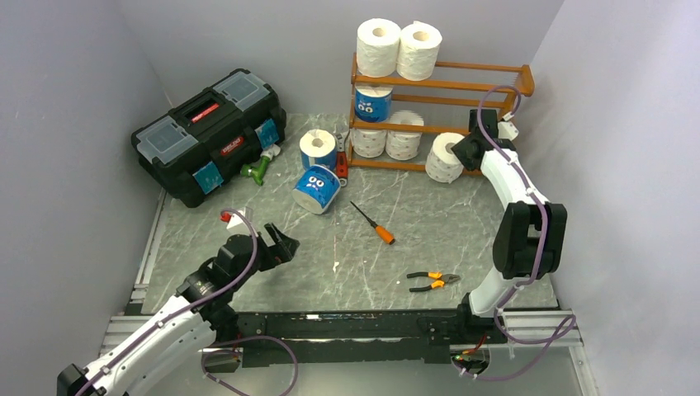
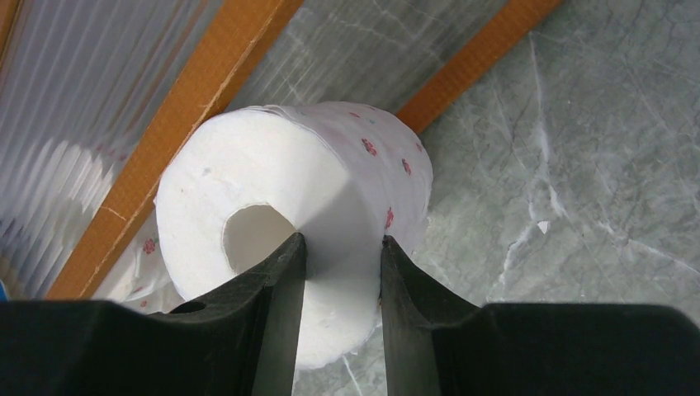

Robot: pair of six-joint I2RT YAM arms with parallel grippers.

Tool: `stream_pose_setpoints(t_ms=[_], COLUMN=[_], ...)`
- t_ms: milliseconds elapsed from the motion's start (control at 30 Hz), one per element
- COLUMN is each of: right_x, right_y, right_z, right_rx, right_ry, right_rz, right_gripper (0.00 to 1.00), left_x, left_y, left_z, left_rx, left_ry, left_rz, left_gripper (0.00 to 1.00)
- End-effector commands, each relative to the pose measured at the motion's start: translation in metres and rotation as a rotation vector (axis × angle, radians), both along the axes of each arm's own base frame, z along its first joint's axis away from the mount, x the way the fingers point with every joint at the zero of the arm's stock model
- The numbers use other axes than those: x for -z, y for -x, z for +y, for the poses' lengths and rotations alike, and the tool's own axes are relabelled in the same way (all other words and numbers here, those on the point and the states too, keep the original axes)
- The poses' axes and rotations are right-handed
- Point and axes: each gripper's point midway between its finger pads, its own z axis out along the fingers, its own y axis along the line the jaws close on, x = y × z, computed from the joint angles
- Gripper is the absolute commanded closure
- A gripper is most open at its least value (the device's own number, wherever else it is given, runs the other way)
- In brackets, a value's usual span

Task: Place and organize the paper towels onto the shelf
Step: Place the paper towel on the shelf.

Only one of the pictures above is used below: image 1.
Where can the orange wooden shelf rack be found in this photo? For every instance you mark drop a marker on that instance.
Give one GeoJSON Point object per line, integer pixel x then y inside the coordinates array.
{"type": "Point", "coordinates": [444, 101]}

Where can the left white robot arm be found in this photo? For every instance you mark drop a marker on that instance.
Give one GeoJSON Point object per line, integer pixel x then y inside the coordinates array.
{"type": "Point", "coordinates": [198, 315]}

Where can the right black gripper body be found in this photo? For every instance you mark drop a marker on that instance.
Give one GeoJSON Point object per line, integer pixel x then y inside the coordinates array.
{"type": "Point", "coordinates": [460, 150]}

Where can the black plastic toolbox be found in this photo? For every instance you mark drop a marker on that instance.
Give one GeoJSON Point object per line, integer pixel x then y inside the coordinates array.
{"type": "Point", "coordinates": [200, 145]}

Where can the blue paper roll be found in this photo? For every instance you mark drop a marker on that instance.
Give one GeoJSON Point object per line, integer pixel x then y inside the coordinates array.
{"type": "Point", "coordinates": [372, 102]}

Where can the white roll with red print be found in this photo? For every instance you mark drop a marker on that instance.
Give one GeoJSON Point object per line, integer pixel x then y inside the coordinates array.
{"type": "Point", "coordinates": [368, 143]}

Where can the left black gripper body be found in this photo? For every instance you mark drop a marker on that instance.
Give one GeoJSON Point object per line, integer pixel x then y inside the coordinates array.
{"type": "Point", "coordinates": [268, 256]}

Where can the green small object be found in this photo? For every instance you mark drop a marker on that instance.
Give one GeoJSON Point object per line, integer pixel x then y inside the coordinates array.
{"type": "Point", "coordinates": [257, 172]}

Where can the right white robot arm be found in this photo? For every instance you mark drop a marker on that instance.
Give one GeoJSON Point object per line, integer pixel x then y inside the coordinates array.
{"type": "Point", "coordinates": [530, 237]}

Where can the orange black pliers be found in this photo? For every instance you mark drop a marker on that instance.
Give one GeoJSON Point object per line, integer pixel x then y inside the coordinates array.
{"type": "Point", "coordinates": [439, 280]}

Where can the blue wrapped roll upright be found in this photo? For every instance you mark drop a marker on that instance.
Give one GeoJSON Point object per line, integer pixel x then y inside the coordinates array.
{"type": "Point", "coordinates": [318, 147]}

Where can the black orange screwdriver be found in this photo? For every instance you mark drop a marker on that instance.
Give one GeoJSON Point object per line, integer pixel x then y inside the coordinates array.
{"type": "Point", "coordinates": [383, 234]}

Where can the red adjustable wrench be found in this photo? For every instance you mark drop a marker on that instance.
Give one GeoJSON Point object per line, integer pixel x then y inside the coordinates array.
{"type": "Point", "coordinates": [341, 167]}

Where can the white dotted roll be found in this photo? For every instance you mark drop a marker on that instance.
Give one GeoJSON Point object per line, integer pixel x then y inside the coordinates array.
{"type": "Point", "coordinates": [442, 164]}

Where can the white paper towel roll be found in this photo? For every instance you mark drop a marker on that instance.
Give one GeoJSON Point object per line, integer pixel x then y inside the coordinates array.
{"type": "Point", "coordinates": [403, 145]}
{"type": "Point", "coordinates": [378, 42]}
{"type": "Point", "coordinates": [418, 51]}

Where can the blue monster-face roll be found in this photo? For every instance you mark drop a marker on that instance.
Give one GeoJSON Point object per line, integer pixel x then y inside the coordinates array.
{"type": "Point", "coordinates": [316, 189]}

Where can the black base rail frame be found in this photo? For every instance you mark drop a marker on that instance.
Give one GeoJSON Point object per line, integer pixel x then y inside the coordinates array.
{"type": "Point", "coordinates": [432, 336]}

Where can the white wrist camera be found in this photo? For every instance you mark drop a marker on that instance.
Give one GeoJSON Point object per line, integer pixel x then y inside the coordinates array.
{"type": "Point", "coordinates": [506, 128]}
{"type": "Point", "coordinates": [238, 221]}

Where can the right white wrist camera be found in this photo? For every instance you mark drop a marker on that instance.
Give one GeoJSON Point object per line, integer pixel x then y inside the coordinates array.
{"type": "Point", "coordinates": [506, 128]}

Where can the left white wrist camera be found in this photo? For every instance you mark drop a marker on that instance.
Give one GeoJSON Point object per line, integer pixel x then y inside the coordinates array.
{"type": "Point", "coordinates": [238, 221]}

